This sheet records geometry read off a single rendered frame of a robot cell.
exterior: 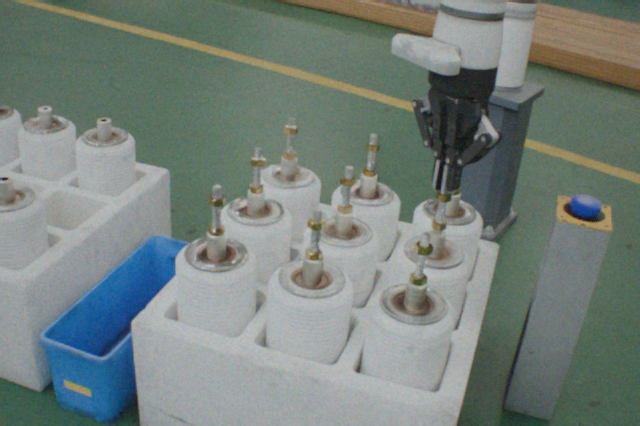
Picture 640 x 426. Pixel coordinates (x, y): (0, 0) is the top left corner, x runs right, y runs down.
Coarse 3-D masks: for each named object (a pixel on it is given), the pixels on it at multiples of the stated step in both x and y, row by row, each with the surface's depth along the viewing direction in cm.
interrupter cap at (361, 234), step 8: (328, 216) 94; (328, 224) 92; (352, 224) 93; (360, 224) 93; (320, 232) 90; (328, 232) 91; (352, 232) 91; (360, 232) 91; (368, 232) 91; (320, 240) 89; (328, 240) 88; (336, 240) 89; (344, 240) 89; (352, 240) 89; (360, 240) 89; (368, 240) 89
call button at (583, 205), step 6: (576, 198) 87; (582, 198) 87; (588, 198) 87; (594, 198) 87; (570, 204) 87; (576, 204) 86; (582, 204) 86; (588, 204) 86; (594, 204) 86; (600, 204) 86; (576, 210) 86; (582, 210) 85; (588, 210) 85; (594, 210) 85; (600, 210) 86; (588, 216) 86; (594, 216) 86
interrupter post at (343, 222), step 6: (336, 210) 90; (336, 216) 90; (342, 216) 89; (348, 216) 89; (336, 222) 90; (342, 222) 89; (348, 222) 89; (336, 228) 90; (342, 228) 90; (348, 228) 90; (336, 234) 90; (342, 234) 90; (348, 234) 90
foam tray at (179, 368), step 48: (480, 240) 106; (384, 288) 93; (480, 288) 95; (144, 336) 83; (192, 336) 82; (240, 336) 82; (144, 384) 87; (192, 384) 84; (240, 384) 81; (288, 384) 79; (336, 384) 77; (384, 384) 77
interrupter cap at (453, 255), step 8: (408, 240) 90; (416, 240) 90; (448, 240) 91; (408, 248) 88; (448, 248) 89; (456, 248) 89; (408, 256) 87; (416, 256) 87; (448, 256) 88; (456, 256) 87; (464, 256) 87; (432, 264) 85; (440, 264) 86; (448, 264) 86; (456, 264) 86
